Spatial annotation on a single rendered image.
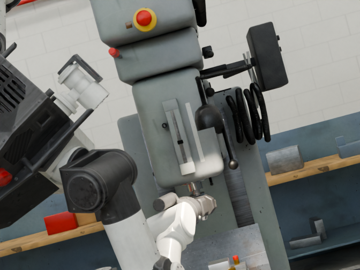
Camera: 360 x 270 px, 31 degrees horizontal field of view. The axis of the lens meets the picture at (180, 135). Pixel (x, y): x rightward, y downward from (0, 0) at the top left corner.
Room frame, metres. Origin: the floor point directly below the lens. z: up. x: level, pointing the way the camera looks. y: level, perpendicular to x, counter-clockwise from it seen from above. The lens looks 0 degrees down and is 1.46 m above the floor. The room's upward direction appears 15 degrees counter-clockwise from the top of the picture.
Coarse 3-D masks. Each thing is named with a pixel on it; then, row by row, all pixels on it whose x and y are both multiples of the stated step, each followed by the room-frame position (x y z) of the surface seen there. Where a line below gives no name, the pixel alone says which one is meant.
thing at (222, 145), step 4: (204, 80) 2.01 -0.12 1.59; (204, 84) 2.01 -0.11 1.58; (208, 84) 2.02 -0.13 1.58; (212, 96) 2.02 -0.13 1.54; (208, 100) 2.01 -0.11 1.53; (212, 100) 2.01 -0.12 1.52; (140, 124) 2.04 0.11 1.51; (216, 136) 2.01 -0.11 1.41; (220, 136) 2.01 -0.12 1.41; (220, 140) 2.01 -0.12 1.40; (220, 144) 2.01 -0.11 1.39; (224, 144) 2.02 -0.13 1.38; (220, 148) 2.01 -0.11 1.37; (224, 148) 2.01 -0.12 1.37; (224, 152) 2.01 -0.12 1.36; (224, 156) 2.01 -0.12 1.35
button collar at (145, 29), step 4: (144, 8) 1.67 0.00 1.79; (136, 12) 1.67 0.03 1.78; (152, 12) 1.67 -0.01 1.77; (152, 16) 1.67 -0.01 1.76; (136, 20) 1.67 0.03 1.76; (152, 20) 1.67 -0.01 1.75; (156, 20) 1.68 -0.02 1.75; (136, 24) 1.67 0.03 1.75; (152, 24) 1.67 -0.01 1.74; (140, 28) 1.67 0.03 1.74; (144, 28) 1.67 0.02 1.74; (148, 28) 1.67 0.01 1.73; (152, 28) 1.68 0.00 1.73
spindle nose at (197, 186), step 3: (195, 183) 1.89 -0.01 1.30; (198, 183) 1.89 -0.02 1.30; (201, 183) 1.90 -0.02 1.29; (186, 186) 1.91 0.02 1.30; (189, 186) 1.89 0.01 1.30; (192, 186) 1.89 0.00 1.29; (195, 186) 1.89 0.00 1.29; (198, 186) 1.89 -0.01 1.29; (201, 186) 1.90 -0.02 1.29; (189, 189) 1.90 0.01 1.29; (192, 189) 1.89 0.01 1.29; (195, 189) 1.89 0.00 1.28; (198, 189) 1.89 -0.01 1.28
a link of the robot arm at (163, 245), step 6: (162, 240) 1.59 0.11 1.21; (168, 240) 1.59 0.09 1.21; (174, 240) 1.59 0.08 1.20; (162, 246) 1.57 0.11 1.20; (168, 246) 1.57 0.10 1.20; (174, 246) 1.57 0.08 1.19; (180, 246) 1.60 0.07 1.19; (162, 252) 1.55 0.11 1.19; (168, 252) 1.55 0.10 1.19; (174, 252) 1.56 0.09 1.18; (180, 252) 1.58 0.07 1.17; (174, 258) 1.54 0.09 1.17; (180, 258) 1.57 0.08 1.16
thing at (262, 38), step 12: (264, 24) 2.09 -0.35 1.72; (252, 36) 2.10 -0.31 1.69; (264, 36) 2.09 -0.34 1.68; (276, 36) 2.12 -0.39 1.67; (252, 48) 2.15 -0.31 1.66; (264, 48) 2.09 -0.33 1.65; (276, 48) 2.09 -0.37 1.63; (264, 60) 2.09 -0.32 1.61; (276, 60) 2.09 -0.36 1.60; (264, 72) 2.10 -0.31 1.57; (276, 72) 2.09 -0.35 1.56; (264, 84) 2.10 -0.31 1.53; (276, 84) 2.09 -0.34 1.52
